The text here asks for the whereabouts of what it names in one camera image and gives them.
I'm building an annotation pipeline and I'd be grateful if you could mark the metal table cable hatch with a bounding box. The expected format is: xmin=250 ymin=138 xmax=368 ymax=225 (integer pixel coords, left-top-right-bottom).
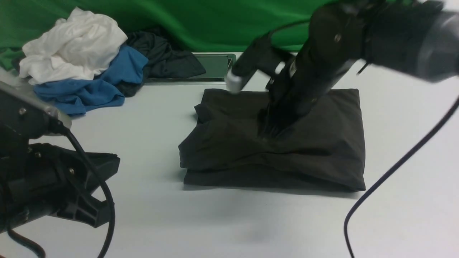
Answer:
xmin=146 ymin=53 xmax=237 ymax=85

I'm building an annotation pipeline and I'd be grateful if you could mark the black right camera cable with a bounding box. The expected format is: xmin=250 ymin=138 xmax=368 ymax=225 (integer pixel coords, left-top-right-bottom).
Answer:
xmin=344 ymin=95 xmax=459 ymax=258

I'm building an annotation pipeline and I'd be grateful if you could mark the crumpled white shirt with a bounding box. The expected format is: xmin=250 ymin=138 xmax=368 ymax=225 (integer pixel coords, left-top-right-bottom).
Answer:
xmin=19 ymin=7 xmax=127 ymax=85

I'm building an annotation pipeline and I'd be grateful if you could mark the crumpled blue shirt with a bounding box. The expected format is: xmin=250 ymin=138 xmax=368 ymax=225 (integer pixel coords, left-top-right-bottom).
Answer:
xmin=33 ymin=45 xmax=148 ymax=116

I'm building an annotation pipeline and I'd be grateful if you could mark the green backdrop cloth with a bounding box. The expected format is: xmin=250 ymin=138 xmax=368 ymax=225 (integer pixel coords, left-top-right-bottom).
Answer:
xmin=0 ymin=0 xmax=327 ymax=70

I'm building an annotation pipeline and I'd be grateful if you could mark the black camera cable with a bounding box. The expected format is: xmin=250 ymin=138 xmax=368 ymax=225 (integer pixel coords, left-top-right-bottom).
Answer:
xmin=344 ymin=95 xmax=459 ymax=258
xmin=7 ymin=125 xmax=116 ymax=258

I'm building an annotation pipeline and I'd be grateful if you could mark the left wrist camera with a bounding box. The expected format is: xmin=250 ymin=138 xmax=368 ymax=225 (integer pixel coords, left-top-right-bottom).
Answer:
xmin=0 ymin=82 xmax=72 ymax=139

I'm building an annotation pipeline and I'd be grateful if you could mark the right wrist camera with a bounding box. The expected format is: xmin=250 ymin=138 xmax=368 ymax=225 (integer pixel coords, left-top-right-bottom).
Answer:
xmin=224 ymin=33 xmax=294 ymax=94

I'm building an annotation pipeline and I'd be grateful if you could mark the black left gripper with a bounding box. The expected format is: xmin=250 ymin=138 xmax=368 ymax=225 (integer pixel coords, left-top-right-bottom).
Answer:
xmin=1 ymin=139 xmax=121 ymax=228

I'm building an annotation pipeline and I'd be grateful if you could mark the black left camera cable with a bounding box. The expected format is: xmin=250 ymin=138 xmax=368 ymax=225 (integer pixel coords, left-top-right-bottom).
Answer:
xmin=7 ymin=125 xmax=116 ymax=258

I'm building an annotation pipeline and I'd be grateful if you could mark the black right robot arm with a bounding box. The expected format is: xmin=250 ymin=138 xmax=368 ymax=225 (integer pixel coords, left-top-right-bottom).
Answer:
xmin=259 ymin=0 xmax=458 ymax=138

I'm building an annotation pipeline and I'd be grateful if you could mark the crumpled dark teal shirt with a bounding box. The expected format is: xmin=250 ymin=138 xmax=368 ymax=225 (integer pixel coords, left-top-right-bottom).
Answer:
xmin=115 ymin=26 xmax=206 ymax=97

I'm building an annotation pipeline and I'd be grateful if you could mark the dark gray long-sleeved shirt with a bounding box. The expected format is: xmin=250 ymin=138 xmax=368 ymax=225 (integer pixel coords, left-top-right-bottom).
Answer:
xmin=178 ymin=89 xmax=366 ymax=192

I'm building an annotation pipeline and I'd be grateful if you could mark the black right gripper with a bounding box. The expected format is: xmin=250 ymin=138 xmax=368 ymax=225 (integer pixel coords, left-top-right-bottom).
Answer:
xmin=257 ymin=54 xmax=355 ymax=139

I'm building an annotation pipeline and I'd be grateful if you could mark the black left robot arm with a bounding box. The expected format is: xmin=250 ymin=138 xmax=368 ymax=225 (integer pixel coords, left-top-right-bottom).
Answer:
xmin=1 ymin=137 xmax=110 ymax=232

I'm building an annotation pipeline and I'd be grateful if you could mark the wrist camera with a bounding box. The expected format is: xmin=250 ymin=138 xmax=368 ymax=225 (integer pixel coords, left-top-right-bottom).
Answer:
xmin=0 ymin=82 xmax=72 ymax=139
xmin=224 ymin=33 xmax=294 ymax=94

